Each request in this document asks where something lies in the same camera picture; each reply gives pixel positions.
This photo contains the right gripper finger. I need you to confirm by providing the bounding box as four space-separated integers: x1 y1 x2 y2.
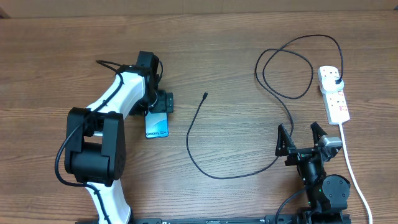
310 122 327 146
275 124 295 157

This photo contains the Samsung Galaxy smartphone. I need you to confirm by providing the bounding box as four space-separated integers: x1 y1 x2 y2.
145 112 169 139

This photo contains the black USB charging cable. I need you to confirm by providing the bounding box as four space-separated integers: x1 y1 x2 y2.
185 34 345 180

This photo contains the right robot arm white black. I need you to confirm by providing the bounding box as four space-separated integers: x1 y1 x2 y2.
266 122 351 223

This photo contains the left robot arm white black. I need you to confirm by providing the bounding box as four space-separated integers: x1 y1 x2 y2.
55 51 174 223

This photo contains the white charger plug adapter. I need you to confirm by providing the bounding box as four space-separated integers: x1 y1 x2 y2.
320 77 345 94

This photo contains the white power strip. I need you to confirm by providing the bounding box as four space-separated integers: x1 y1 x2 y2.
317 66 350 125

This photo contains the white power strip cord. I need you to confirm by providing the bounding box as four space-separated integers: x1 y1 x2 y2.
338 123 373 224

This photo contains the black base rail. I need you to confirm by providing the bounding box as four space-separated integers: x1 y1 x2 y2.
74 213 352 224

